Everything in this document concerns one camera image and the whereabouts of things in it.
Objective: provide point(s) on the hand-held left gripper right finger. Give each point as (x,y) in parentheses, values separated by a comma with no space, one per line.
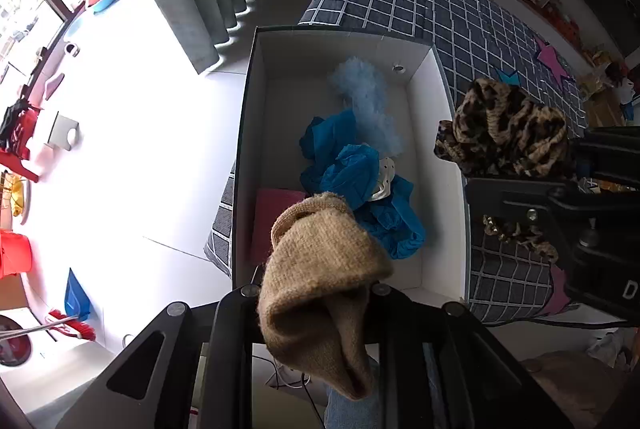
(400,324)

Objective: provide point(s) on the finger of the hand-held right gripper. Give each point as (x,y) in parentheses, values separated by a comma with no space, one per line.
(610,154)
(520,204)

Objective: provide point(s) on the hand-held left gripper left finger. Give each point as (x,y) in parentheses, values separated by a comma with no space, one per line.
(235,309)

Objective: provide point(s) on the leopard print knit cloth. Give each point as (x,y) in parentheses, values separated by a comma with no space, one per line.
(505,129)

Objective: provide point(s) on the beige knit hat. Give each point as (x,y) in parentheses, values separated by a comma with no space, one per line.
(320,279)

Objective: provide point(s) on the pink foam sponge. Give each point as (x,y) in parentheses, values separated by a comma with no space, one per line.
(272,224)

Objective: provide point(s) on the light blue fluffy feather tuft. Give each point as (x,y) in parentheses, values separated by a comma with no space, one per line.
(370,104)

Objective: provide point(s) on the white storage box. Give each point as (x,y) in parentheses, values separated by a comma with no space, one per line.
(280,119)

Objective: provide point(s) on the white plastic bag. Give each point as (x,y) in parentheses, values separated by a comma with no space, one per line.
(607,349)

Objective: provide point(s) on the person's jeans leg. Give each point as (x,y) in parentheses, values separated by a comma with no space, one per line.
(350,409)

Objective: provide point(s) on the white perforated plastic piece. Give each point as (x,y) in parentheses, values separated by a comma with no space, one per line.
(384,179)

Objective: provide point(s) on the blue crumpled cloth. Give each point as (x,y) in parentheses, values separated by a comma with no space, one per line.
(350,179)

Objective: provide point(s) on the blue dustpan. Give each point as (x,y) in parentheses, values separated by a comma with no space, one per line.
(76,296)

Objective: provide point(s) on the red broom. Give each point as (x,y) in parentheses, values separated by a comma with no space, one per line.
(75,326)

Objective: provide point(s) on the red bucket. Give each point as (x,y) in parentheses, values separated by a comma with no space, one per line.
(14,254)

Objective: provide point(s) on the red rack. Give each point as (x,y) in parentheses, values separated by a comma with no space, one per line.
(17,144)

